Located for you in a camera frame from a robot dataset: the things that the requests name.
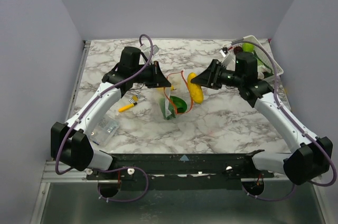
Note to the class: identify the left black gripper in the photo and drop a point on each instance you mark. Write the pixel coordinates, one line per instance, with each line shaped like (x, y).
(157, 74)

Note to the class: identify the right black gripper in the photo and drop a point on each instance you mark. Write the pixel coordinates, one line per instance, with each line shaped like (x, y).
(216, 74)

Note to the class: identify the yellow corn toy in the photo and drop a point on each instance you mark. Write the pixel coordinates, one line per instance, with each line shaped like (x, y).
(195, 90)

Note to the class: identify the clear zip bag orange zipper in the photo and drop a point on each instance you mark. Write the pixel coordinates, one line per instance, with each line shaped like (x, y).
(179, 81)

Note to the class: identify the white green bok choy toy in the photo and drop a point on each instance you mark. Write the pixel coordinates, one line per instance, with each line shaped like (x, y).
(170, 113)

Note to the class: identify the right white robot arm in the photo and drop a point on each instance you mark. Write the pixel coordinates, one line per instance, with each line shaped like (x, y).
(309, 155)

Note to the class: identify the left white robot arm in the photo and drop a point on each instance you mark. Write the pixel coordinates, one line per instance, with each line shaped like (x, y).
(70, 142)

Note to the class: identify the green cabbage toy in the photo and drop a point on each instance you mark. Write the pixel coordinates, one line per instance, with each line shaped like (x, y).
(248, 47)

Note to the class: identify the white dumpling toy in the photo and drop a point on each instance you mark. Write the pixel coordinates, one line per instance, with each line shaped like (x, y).
(261, 70)

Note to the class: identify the white perforated plastic basket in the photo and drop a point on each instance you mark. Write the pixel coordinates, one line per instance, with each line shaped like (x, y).
(263, 53)

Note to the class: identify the clear plastic screw box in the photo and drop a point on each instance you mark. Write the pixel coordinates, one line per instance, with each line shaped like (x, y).
(104, 131)

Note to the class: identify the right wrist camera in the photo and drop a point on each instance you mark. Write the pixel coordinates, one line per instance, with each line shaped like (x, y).
(225, 51)

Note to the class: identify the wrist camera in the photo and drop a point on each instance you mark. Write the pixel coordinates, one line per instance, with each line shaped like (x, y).
(225, 51)
(147, 50)

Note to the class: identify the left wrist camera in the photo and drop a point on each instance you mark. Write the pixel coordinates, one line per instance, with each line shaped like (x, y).
(147, 50)

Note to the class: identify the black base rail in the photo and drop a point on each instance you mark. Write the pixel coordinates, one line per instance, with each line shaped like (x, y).
(179, 171)

